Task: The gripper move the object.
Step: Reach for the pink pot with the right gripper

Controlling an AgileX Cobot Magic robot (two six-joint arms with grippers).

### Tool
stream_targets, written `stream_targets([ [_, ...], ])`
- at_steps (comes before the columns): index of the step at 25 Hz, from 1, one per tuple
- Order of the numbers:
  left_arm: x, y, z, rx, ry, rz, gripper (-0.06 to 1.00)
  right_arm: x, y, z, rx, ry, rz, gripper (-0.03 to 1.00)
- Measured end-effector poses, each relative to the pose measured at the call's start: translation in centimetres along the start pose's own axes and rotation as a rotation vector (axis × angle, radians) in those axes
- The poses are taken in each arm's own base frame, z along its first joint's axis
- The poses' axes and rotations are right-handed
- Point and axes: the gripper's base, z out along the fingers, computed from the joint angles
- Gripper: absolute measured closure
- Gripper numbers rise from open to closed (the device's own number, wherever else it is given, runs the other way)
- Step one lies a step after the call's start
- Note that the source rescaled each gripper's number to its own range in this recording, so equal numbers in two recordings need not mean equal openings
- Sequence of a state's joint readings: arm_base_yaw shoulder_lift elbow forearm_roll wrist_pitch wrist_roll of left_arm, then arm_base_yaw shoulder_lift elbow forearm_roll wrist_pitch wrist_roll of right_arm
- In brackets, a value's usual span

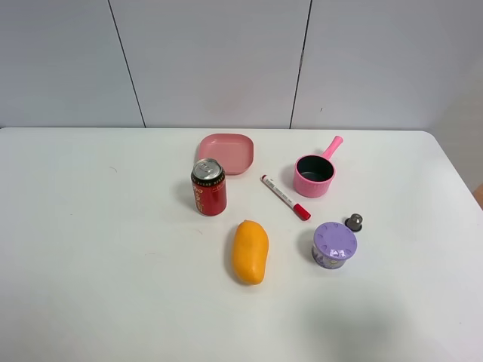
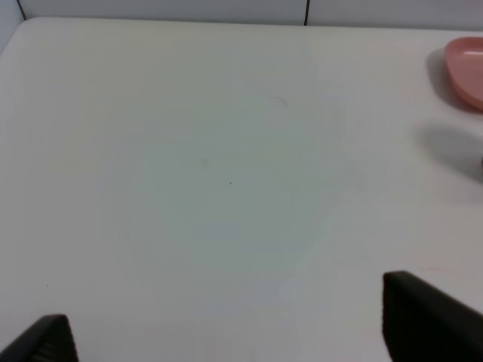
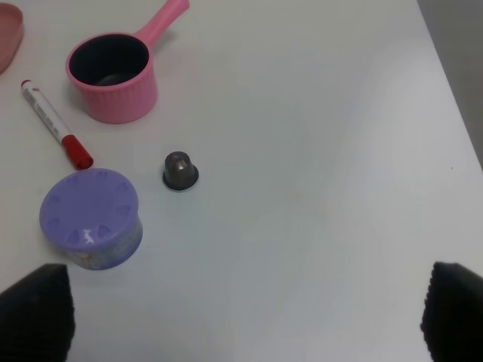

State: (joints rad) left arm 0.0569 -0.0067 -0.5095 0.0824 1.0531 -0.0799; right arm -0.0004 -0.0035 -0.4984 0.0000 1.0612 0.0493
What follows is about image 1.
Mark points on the red soda can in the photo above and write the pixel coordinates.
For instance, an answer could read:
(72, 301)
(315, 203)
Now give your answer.
(209, 186)

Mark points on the purple lidded jar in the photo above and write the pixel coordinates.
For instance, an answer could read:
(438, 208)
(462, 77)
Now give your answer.
(333, 244)

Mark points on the yellow mango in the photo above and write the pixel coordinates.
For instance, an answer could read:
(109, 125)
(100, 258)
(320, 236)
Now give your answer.
(249, 252)

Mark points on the red and white marker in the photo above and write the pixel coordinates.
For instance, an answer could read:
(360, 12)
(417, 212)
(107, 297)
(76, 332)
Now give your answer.
(298, 209)

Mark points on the small grey capsule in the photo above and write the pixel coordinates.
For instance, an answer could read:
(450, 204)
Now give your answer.
(354, 222)

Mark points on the pink toy saucepan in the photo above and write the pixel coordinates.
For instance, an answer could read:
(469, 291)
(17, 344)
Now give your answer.
(313, 174)

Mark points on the pink square plate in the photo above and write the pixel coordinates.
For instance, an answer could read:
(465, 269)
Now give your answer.
(233, 151)

